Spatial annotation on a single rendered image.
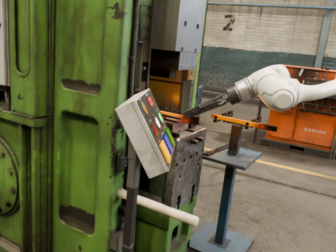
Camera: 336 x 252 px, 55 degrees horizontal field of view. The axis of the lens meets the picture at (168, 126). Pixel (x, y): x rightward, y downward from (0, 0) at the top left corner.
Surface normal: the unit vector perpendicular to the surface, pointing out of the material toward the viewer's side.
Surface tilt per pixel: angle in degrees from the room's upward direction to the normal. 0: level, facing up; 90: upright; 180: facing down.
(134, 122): 90
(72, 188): 90
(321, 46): 90
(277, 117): 90
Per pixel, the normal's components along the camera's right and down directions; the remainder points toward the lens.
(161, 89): -0.50, 0.17
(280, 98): -0.15, 0.40
